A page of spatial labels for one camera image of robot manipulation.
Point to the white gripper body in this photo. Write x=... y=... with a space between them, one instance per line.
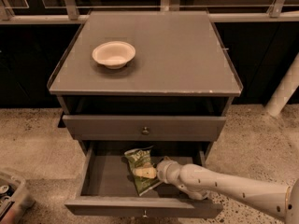
x=163 y=171

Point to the green jalapeno chip bag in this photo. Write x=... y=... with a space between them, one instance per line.
x=140 y=157

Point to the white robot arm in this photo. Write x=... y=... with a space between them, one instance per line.
x=275 y=200

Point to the grey open middle drawer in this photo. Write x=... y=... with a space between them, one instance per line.
x=107 y=187

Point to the grey top drawer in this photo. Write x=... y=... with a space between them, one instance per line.
x=129 y=128

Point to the grey wooden drawer cabinet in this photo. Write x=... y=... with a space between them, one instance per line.
x=180 y=68

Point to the round brass top knob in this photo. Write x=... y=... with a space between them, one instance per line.
x=145 y=130

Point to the round brass knob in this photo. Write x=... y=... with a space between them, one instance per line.
x=145 y=130
x=144 y=215

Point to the round brass middle knob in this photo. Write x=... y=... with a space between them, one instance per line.
x=144 y=215

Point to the white paper bowl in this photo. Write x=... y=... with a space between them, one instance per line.
x=114 y=54

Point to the clear plastic storage bin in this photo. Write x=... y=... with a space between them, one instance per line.
x=17 y=201

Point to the soda can in bin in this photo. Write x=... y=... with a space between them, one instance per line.
x=4 y=189

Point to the white cylindrical post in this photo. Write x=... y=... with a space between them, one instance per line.
x=286 y=88

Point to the metal railing frame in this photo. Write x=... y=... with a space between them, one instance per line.
x=76 y=11

